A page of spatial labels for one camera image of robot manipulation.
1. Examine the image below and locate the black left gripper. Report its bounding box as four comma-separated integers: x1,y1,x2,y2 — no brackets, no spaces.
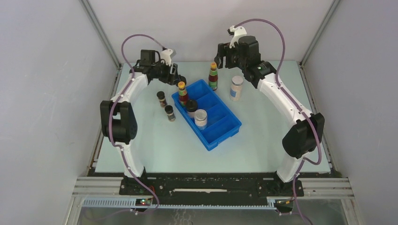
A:
152,59,181,86

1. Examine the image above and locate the tall green-label sauce bottle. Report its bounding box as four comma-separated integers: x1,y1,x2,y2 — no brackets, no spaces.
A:
208,62,218,91

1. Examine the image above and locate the short yellow-cap sauce bottle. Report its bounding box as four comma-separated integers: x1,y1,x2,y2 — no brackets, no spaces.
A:
177,81,189,107

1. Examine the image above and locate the black-lid spout jar front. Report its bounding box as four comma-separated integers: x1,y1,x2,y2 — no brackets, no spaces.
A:
185,99,198,119

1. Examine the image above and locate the black-lid spout jar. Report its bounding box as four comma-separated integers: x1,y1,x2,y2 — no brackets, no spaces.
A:
178,75,187,84
185,99,198,119

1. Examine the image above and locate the peppercorn jar silver lid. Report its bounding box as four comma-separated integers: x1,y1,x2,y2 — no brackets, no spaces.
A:
194,109,207,130

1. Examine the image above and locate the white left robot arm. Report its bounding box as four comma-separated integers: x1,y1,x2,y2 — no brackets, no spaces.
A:
100,48,181,195

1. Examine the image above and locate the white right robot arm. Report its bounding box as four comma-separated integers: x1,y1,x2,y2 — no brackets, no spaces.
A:
214,36,325,196

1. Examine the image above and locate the peppercorn jar blue label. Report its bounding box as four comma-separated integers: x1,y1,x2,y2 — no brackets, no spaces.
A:
230,76,244,101

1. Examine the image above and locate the black spice shaker rear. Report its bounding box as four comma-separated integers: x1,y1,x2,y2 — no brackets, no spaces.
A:
156,91,168,108

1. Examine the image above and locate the black spice shaker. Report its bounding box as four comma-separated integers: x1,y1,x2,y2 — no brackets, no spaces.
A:
156,91,168,108
164,105,176,121

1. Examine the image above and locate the black spice shaker front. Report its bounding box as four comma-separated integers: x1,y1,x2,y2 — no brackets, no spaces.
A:
164,105,176,121

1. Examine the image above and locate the blue divided plastic bin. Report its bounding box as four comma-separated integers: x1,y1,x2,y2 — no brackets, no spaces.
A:
171,80,242,151

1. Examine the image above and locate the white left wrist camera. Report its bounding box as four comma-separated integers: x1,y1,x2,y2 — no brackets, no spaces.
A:
160,48,176,66

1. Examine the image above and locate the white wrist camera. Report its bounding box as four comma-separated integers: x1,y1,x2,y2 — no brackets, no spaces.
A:
160,48,176,66
228,26,247,49

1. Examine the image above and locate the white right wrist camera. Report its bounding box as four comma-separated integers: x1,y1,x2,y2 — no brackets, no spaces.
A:
228,26,247,49

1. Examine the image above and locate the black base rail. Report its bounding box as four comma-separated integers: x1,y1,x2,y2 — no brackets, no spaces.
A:
119,172,304,207

